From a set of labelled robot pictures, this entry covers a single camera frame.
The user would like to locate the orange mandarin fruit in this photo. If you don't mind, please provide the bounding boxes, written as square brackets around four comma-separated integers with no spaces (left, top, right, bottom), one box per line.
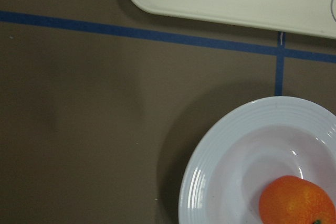
[259,176,335,223]

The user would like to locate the white round plate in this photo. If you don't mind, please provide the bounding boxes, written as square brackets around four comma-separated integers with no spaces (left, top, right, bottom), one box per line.
[178,97,335,223]

